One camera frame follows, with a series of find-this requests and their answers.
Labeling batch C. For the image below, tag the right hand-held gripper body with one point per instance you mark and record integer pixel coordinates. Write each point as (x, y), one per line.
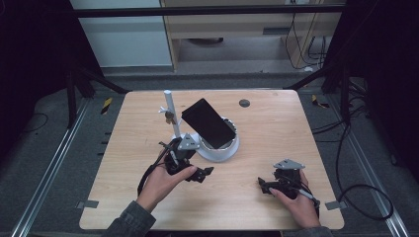
(289, 177)

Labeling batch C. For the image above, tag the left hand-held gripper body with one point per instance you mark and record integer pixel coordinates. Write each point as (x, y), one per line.
(178, 161)

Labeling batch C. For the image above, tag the white peg stand with base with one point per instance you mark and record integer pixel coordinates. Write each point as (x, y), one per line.
(218, 155)

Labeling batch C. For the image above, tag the person's left hand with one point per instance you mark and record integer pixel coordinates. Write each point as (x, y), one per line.
(161, 186)

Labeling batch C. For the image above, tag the person's right hand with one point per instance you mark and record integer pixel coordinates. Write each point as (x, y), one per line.
(303, 210)

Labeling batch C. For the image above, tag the grey tape tab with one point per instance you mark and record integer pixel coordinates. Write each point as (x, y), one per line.
(336, 205)
(88, 204)

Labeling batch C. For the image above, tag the grey table grommet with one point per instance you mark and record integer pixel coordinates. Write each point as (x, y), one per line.
(244, 103)

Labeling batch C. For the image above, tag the yellow black tape strip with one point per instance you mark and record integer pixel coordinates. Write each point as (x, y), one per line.
(106, 105)
(318, 102)

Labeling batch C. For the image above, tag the black metal stand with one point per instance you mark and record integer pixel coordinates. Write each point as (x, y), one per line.
(70, 98)
(345, 95)

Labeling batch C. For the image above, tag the white cabinet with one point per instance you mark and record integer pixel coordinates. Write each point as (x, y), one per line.
(125, 42)

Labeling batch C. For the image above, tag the light wooden desk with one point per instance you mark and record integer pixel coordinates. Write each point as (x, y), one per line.
(230, 24)

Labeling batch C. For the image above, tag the black horizontal bar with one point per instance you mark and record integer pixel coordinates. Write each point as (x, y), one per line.
(197, 11)

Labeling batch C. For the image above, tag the aluminium floor rail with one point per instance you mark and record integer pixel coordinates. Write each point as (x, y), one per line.
(372, 171)
(49, 168)

